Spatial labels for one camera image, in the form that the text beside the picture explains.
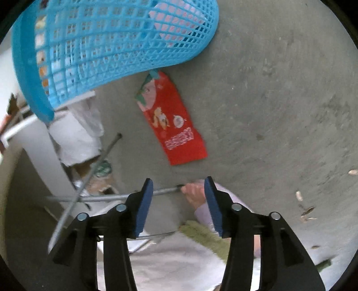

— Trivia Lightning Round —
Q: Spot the person's left hand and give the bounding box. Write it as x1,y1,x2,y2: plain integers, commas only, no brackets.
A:
181,182,207,210

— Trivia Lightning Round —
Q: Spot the white plastic bag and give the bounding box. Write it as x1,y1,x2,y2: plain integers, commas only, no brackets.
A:
49,98,104,167

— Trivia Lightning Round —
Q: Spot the white metal shelf frame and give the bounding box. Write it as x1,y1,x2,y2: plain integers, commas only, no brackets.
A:
0,95,97,213

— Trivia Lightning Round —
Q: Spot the red printed snack packet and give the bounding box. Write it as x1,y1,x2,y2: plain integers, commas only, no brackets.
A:
135,71,208,166

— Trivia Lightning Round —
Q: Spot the brown cardboard piece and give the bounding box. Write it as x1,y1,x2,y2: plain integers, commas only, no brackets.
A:
74,159,118,195

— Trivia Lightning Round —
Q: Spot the blue plastic mesh basket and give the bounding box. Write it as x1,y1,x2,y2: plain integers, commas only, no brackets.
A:
12,0,219,124

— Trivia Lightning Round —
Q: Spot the green white packet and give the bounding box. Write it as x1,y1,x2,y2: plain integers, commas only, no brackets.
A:
94,160,112,178

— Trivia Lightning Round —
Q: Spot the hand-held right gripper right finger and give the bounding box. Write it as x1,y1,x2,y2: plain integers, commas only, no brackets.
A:
204,176,326,291

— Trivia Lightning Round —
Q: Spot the person's left forearm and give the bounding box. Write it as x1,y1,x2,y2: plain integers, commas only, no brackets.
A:
179,182,262,263

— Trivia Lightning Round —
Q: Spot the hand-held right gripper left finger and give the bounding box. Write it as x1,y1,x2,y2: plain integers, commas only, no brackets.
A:
42,178,154,291

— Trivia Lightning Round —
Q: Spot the white fleece garment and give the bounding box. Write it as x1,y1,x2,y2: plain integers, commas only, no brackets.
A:
96,232,262,291

